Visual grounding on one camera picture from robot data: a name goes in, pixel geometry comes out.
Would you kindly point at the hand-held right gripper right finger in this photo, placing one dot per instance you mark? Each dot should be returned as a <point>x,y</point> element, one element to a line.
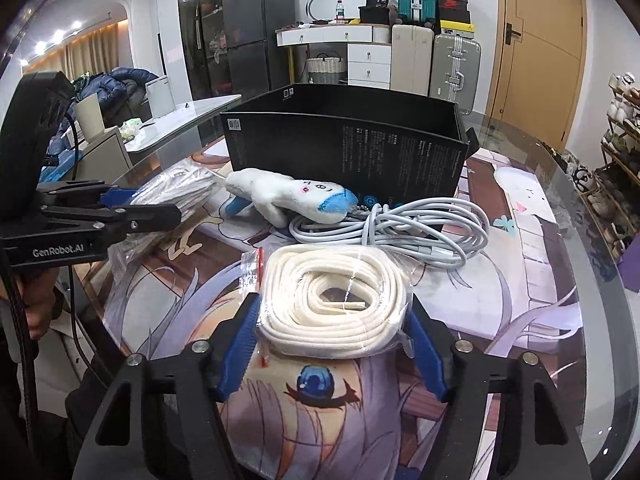
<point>425,355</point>

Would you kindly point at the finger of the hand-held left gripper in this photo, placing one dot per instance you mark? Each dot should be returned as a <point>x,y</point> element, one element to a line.
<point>150,217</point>
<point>117,197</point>

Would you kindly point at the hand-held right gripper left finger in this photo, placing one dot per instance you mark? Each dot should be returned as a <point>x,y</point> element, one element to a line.
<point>235,355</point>

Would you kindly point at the black cardboard box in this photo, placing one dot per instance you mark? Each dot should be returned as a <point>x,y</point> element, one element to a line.
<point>375,160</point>

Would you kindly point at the person's left hand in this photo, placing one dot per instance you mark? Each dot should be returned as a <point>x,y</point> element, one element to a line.
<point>42,305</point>

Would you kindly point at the beige cylinder container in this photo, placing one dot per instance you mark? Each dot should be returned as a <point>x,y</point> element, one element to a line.
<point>90,117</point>

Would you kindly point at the grey side table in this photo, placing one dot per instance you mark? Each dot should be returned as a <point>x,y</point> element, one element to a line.
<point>185,120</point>

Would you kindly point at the printed cartoon table mat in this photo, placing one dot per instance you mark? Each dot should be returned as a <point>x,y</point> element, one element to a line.
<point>310,430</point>

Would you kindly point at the white air purifier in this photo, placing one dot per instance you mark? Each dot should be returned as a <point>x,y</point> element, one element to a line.
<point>160,97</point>

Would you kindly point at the pile of blue jackets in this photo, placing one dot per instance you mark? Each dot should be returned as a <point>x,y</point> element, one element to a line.
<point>117,87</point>

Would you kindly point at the beige curtains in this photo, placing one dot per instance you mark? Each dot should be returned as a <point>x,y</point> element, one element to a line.
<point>75,60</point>

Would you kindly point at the white and blue plush toy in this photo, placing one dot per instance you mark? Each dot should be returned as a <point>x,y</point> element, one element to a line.
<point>285,195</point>

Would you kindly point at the dark glass cabinet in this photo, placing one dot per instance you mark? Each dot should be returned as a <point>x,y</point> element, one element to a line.
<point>205,30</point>

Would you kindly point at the dark grey refrigerator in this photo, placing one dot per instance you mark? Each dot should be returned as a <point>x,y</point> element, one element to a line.
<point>257,30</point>

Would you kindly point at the purple bag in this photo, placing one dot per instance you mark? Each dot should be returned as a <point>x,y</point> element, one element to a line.
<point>631,275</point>

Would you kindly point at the wicker basket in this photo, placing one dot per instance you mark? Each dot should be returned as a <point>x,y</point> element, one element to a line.
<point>325,71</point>

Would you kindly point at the white dressing desk with drawers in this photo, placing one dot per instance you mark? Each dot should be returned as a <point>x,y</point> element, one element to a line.
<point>367,55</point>

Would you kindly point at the wooden shoe rack with shoes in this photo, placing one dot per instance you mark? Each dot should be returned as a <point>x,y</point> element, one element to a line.
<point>617,160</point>

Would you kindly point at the clear water bottle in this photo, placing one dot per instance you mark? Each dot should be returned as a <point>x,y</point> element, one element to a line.
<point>340,12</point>

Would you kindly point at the silver suitcase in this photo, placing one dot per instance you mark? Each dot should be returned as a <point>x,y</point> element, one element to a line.
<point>455,72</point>

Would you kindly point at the beige suitcase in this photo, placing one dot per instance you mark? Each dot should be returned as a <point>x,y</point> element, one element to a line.
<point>412,60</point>

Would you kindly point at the black bag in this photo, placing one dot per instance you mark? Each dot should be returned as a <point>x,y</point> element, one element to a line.
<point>375,7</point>

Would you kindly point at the wooden door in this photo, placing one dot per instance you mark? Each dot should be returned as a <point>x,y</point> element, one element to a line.
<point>540,50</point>

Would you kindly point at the stack of shoe boxes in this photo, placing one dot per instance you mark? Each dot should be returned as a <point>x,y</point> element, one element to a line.
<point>454,7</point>

